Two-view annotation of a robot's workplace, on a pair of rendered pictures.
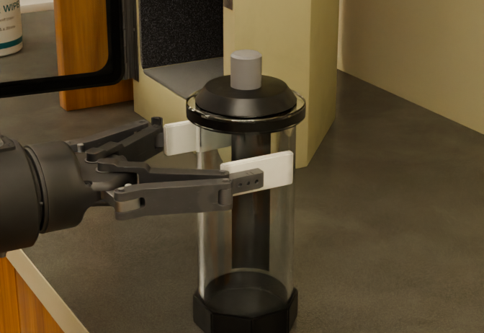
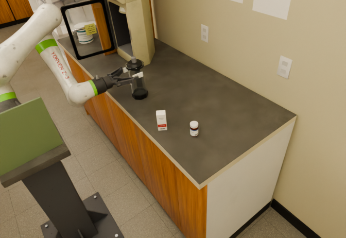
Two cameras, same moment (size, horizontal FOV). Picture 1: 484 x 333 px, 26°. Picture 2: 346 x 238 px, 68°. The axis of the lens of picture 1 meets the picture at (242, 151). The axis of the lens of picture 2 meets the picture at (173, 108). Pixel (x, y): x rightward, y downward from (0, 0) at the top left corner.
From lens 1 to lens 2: 64 cm
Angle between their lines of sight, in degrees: 18
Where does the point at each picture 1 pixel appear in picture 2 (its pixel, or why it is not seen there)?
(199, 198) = (128, 82)
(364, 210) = (159, 71)
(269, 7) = (138, 38)
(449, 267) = (172, 81)
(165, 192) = (123, 82)
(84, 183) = (111, 82)
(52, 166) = (106, 80)
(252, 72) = (134, 60)
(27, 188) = (103, 84)
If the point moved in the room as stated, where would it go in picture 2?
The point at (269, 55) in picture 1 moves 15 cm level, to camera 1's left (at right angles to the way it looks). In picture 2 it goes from (140, 46) to (118, 48)
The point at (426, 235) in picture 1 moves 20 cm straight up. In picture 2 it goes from (169, 75) to (167, 49)
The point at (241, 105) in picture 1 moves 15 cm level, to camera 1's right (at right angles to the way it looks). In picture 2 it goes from (133, 66) to (159, 63)
